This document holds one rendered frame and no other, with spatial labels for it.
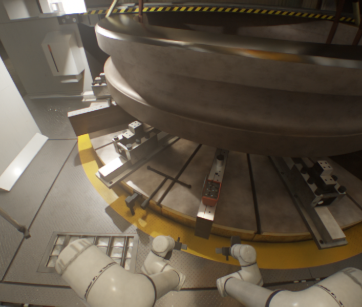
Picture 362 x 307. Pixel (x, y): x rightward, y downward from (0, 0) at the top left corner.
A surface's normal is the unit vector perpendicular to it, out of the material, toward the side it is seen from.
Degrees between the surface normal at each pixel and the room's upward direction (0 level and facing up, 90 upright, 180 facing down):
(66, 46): 90
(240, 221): 0
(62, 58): 90
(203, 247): 0
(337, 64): 45
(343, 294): 15
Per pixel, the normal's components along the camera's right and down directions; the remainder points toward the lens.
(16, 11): 0.02, 0.68
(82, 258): 0.05, -0.78
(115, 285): 0.33, -0.77
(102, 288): -0.02, -0.63
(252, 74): -0.26, 0.65
